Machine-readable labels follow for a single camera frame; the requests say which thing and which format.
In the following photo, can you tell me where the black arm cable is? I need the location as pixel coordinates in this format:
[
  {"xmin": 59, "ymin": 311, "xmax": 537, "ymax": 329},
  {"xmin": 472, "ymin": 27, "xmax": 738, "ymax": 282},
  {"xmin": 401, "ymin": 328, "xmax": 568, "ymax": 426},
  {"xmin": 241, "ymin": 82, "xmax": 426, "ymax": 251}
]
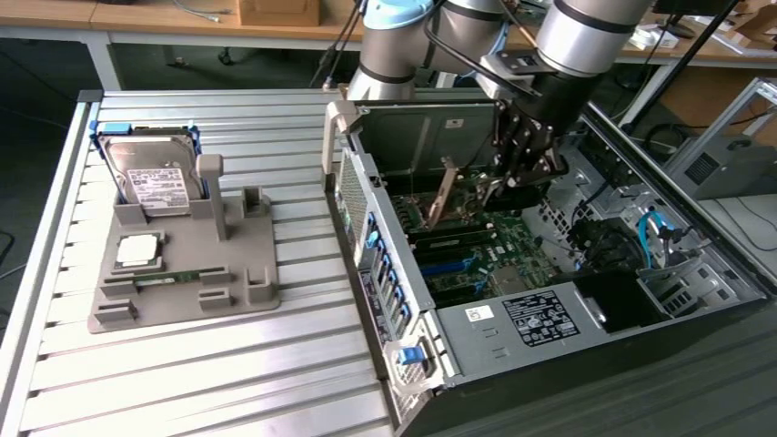
[{"xmin": 422, "ymin": 0, "xmax": 545, "ymax": 97}]

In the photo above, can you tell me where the white box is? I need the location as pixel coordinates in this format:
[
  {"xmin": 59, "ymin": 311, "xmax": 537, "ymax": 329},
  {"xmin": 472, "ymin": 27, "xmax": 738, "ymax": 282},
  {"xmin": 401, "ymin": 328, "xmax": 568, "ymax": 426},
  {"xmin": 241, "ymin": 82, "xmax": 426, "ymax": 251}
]
[{"xmin": 630, "ymin": 27, "xmax": 681, "ymax": 50}]

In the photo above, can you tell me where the silver CPU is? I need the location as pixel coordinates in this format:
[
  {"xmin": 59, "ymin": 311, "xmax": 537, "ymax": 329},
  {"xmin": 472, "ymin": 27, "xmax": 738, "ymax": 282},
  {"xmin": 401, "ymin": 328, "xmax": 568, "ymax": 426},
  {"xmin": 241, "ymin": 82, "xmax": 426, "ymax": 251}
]
[{"xmin": 114, "ymin": 235, "xmax": 162, "ymax": 268}]

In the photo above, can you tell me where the silver chipset heatsink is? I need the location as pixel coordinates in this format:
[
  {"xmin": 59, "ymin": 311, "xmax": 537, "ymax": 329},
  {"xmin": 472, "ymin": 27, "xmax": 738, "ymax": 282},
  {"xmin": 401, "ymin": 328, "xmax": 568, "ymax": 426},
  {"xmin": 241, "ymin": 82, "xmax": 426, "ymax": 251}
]
[{"xmin": 490, "ymin": 268, "xmax": 530, "ymax": 295}]

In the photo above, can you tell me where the brown cardboard piece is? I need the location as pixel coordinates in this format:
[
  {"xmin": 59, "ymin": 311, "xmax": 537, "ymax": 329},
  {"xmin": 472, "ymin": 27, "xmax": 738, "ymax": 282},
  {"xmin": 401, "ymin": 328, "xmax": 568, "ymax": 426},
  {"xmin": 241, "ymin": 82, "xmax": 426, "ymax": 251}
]
[{"xmin": 730, "ymin": 0, "xmax": 777, "ymax": 51}]

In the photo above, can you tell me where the black monitor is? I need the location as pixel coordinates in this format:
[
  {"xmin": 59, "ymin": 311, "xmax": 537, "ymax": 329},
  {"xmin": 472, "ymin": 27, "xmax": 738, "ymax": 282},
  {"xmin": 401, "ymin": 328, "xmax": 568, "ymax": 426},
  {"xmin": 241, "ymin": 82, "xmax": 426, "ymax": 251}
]
[{"xmin": 653, "ymin": 0, "xmax": 740, "ymax": 38}]

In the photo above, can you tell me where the black wire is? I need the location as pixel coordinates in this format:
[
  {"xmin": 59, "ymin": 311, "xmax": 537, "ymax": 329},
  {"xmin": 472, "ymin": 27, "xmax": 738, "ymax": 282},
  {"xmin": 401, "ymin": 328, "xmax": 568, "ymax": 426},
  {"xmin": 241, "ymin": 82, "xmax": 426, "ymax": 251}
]
[{"xmin": 658, "ymin": 225, "xmax": 712, "ymax": 269}]

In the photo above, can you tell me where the CPU socket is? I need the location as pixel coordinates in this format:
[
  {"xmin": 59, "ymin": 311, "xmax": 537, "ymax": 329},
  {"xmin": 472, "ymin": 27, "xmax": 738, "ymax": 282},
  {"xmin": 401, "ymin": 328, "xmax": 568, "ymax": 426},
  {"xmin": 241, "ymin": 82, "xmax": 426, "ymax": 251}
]
[{"xmin": 417, "ymin": 194, "xmax": 464, "ymax": 227}]

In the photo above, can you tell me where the wooden desk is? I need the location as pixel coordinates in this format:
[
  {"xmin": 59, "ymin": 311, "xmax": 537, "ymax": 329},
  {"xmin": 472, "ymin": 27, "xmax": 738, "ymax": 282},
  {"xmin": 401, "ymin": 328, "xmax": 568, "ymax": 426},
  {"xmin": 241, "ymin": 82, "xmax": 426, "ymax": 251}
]
[
  {"xmin": 0, "ymin": 0, "xmax": 369, "ymax": 92},
  {"xmin": 609, "ymin": 0, "xmax": 777, "ymax": 110}
]

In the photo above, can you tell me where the blue expansion slot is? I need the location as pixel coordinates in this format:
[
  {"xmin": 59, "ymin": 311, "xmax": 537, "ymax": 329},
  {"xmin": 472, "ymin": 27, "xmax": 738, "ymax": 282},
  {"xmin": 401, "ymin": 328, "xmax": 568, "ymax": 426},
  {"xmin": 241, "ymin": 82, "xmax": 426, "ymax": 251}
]
[{"xmin": 418, "ymin": 257, "xmax": 484, "ymax": 277}]

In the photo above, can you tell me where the silver hard disk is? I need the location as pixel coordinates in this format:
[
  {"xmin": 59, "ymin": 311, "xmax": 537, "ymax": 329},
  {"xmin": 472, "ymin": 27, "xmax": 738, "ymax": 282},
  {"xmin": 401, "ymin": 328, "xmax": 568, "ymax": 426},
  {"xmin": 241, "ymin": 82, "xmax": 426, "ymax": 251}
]
[{"xmin": 99, "ymin": 133, "xmax": 201, "ymax": 218}]

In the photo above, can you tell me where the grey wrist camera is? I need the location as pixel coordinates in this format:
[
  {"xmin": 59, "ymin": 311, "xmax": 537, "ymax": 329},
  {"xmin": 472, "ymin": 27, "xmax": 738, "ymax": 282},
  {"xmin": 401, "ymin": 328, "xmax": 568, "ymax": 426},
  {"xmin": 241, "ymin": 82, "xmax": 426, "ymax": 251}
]
[{"xmin": 477, "ymin": 51, "xmax": 542, "ymax": 99}]

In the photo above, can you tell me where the black cable bundle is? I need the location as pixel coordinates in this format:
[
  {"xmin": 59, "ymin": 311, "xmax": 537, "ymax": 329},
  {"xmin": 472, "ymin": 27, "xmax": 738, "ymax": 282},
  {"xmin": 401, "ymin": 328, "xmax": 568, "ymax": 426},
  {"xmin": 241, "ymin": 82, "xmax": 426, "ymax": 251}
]
[{"xmin": 569, "ymin": 216, "xmax": 645, "ymax": 274}]

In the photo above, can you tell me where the black graphics card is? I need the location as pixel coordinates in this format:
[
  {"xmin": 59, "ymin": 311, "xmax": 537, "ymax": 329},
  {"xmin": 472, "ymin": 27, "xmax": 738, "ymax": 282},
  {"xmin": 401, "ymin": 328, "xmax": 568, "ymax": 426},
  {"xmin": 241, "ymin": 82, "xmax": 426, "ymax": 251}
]
[{"xmin": 422, "ymin": 156, "xmax": 545, "ymax": 229}]

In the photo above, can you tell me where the open black PC case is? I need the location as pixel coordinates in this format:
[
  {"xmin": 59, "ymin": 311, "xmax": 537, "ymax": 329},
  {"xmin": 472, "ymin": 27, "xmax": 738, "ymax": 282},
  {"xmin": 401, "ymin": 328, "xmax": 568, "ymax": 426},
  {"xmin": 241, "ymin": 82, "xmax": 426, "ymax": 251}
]
[{"xmin": 320, "ymin": 93, "xmax": 772, "ymax": 437}]

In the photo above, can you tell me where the blue disk caddy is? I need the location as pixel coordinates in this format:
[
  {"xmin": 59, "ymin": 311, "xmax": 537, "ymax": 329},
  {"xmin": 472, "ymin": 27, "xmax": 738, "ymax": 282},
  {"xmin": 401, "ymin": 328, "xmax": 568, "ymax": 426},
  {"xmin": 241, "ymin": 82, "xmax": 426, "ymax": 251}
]
[{"xmin": 88, "ymin": 119, "xmax": 204, "ymax": 206}]

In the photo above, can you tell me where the blue wire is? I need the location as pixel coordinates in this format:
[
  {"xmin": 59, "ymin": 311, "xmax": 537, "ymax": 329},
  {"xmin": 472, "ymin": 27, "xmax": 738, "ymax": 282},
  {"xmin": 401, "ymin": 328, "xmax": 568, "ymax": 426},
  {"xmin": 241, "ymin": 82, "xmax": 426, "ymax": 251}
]
[{"xmin": 636, "ymin": 207, "xmax": 674, "ymax": 274}]

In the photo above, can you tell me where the black tripod pole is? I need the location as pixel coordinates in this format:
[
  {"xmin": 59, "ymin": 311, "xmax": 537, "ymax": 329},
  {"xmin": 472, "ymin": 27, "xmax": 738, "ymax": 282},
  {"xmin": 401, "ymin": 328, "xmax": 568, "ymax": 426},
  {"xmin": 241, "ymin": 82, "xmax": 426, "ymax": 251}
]
[{"xmin": 618, "ymin": 0, "xmax": 746, "ymax": 133}]

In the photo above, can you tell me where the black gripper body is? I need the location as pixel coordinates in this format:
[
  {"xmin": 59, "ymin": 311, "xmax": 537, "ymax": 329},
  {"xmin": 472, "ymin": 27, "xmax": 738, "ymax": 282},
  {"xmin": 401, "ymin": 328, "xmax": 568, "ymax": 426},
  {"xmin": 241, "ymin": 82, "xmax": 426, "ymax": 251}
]
[{"xmin": 505, "ymin": 71, "xmax": 606, "ymax": 138}]

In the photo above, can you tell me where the grey power supply unit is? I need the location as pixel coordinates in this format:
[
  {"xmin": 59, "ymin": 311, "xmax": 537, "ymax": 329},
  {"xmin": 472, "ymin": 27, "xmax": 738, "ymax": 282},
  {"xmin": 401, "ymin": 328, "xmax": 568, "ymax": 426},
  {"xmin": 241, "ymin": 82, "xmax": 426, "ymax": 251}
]
[{"xmin": 430, "ymin": 281, "xmax": 608, "ymax": 381}]

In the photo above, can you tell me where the brown cardboard box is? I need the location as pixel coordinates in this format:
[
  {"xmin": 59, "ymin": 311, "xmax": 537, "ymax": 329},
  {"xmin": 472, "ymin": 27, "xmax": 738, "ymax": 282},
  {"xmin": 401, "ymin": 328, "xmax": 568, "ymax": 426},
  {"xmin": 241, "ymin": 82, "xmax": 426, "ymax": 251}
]
[{"xmin": 236, "ymin": 0, "xmax": 321, "ymax": 26}]

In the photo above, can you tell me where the green motherboard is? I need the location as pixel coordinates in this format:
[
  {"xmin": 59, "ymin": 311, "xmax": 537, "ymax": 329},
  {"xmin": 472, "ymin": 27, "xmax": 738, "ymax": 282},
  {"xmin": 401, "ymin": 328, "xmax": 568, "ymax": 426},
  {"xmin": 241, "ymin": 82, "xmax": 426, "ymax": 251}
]
[{"xmin": 388, "ymin": 181, "xmax": 564, "ymax": 307}]

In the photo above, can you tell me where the grey metal disk bay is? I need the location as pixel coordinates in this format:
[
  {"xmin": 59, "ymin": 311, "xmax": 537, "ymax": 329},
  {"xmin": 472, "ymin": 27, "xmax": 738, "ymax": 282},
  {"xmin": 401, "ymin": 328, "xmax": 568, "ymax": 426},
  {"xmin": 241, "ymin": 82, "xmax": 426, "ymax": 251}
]
[{"xmin": 636, "ymin": 257, "xmax": 740, "ymax": 320}]

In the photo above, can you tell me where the grey parts rack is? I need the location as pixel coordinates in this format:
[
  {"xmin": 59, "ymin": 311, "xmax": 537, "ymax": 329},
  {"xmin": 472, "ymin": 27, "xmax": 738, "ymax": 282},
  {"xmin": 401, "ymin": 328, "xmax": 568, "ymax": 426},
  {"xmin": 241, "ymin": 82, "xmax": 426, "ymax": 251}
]
[{"xmin": 88, "ymin": 153, "xmax": 281, "ymax": 336}]

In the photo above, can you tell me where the grey computer tower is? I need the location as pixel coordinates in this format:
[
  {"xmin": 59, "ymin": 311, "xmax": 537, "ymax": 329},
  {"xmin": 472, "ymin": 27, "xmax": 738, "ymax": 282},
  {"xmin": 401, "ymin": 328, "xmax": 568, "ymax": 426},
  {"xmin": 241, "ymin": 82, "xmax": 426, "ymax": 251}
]
[{"xmin": 664, "ymin": 134, "xmax": 777, "ymax": 201}]

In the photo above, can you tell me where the green RAM stick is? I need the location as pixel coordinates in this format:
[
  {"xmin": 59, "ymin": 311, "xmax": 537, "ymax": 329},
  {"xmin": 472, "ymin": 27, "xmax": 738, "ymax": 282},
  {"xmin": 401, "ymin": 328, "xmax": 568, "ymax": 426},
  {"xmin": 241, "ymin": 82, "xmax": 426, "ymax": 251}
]
[{"xmin": 132, "ymin": 270, "xmax": 205, "ymax": 287}]

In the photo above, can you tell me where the black base cable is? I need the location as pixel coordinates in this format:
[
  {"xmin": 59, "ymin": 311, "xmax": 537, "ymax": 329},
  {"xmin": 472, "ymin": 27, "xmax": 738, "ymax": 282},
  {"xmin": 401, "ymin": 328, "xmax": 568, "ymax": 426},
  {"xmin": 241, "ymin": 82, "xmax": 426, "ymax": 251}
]
[{"xmin": 309, "ymin": 0, "xmax": 366, "ymax": 91}]

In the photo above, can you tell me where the white cable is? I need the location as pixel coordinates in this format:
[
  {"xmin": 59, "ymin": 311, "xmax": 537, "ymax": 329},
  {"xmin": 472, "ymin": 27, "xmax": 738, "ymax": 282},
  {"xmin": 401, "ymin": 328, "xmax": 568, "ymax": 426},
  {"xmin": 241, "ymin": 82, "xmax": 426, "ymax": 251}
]
[{"xmin": 170, "ymin": 0, "xmax": 236, "ymax": 22}]

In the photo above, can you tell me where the aluminium profile frame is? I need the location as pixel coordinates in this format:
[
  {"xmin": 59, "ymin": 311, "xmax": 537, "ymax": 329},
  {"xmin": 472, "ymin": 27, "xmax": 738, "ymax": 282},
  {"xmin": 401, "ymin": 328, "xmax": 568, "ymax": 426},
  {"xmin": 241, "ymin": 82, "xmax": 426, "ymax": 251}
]
[{"xmin": 697, "ymin": 76, "xmax": 777, "ymax": 151}]

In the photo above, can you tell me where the perforated metal drive cage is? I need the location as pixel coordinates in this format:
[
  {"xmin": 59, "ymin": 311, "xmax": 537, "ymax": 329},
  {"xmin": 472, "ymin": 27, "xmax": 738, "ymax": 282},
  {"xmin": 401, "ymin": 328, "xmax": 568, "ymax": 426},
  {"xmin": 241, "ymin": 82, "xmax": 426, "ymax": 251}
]
[{"xmin": 521, "ymin": 136, "xmax": 600, "ymax": 238}]

